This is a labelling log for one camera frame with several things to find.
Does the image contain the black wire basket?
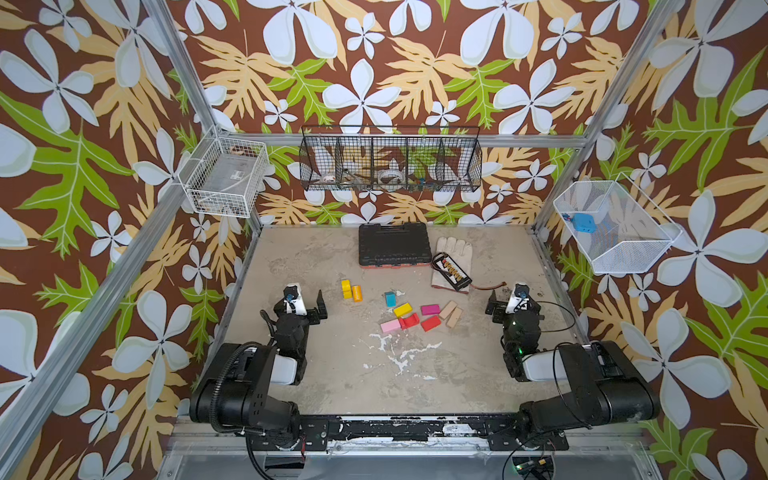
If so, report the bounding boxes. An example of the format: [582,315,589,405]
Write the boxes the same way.
[297,125,483,192]

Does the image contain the yellow rectangular block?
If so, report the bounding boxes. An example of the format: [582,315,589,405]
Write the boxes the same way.
[393,303,413,318]

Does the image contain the orange cylinder block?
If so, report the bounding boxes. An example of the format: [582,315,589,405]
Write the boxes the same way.
[352,285,363,302]

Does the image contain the red arch block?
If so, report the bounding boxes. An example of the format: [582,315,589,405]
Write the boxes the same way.
[398,313,421,330]

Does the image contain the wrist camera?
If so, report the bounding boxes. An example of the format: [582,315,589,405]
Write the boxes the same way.
[505,283,530,314]
[283,283,307,316]

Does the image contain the white wire basket left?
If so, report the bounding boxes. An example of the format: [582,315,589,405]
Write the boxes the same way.
[178,128,271,219]

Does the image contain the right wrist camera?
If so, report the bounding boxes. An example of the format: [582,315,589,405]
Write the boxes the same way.
[505,283,530,314]

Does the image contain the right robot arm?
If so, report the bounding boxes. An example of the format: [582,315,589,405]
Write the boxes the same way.
[485,293,661,439]

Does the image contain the pink block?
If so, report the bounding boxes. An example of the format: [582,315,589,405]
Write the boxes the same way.
[380,319,402,334]

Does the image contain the yellow arch block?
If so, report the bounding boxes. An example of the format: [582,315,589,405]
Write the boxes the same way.
[342,280,354,299]

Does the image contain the white wire basket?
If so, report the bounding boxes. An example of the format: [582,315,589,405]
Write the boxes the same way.
[554,174,683,276]
[178,128,271,219]

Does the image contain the red rectangular block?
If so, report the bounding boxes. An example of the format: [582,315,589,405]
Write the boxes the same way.
[420,316,442,332]

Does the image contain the black tool case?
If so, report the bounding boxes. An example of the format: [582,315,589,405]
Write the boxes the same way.
[358,223,433,268]

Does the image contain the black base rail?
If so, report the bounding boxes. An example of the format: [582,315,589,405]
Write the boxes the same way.
[246,413,569,453]

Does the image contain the black battery holder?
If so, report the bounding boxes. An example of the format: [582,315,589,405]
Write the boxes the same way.
[431,252,472,292]

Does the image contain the teal block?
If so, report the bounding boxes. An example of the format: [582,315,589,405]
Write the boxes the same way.
[385,291,397,309]

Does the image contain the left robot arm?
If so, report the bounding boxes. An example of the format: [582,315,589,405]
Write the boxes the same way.
[189,284,328,449]

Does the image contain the blue object in basket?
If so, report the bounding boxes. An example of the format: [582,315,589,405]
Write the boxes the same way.
[570,213,597,234]

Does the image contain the white wire basket right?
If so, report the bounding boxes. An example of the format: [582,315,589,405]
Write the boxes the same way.
[554,174,683,276]

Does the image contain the beige work glove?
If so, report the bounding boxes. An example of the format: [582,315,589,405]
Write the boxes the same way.
[431,237,473,294]

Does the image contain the natural wood block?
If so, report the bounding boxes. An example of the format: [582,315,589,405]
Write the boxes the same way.
[446,307,463,329]
[439,300,457,320]

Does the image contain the magenta block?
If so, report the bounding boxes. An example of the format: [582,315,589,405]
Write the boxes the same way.
[420,304,441,316]

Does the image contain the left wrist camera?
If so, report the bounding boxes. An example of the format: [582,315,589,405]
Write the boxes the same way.
[283,283,307,316]

